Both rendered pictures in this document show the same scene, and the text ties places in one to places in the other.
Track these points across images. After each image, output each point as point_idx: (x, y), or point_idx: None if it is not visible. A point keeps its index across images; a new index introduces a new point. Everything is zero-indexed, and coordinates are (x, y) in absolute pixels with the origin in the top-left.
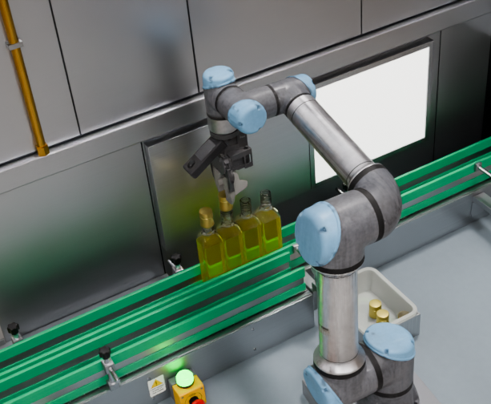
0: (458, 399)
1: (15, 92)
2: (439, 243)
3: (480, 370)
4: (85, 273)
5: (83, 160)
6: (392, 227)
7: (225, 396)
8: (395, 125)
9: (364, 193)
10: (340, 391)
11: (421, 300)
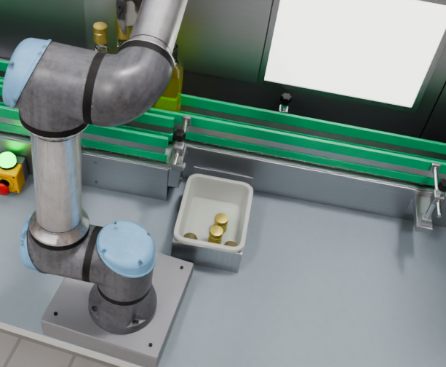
0: (197, 351)
1: None
2: (353, 214)
3: (247, 344)
4: (9, 26)
5: None
6: (104, 117)
7: None
8: (378, 73)
9: (95, 60)
10: (34, 253)
11: (276, 247)
